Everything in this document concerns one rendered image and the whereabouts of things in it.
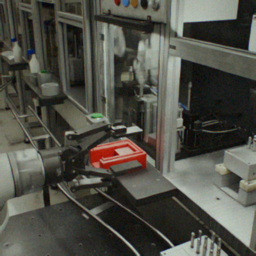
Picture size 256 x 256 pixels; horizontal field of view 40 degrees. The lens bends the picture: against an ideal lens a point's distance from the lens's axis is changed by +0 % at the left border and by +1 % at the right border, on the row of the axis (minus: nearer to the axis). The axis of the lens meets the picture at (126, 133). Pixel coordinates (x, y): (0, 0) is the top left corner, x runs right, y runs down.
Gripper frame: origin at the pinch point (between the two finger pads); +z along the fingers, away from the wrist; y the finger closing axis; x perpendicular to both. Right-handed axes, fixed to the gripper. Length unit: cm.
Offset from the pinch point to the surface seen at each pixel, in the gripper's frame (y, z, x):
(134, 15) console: 25.6, 20.4, 37.1
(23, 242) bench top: -44, -21, 35
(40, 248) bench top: -44, -17, 30
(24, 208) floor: -112, -3, 157
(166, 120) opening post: -3.0, 21.9, 18.5
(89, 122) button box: -11.0, 8.0, 47.1
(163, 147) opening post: -12.1, 21.4, 18.9
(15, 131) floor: -112, 18, 305
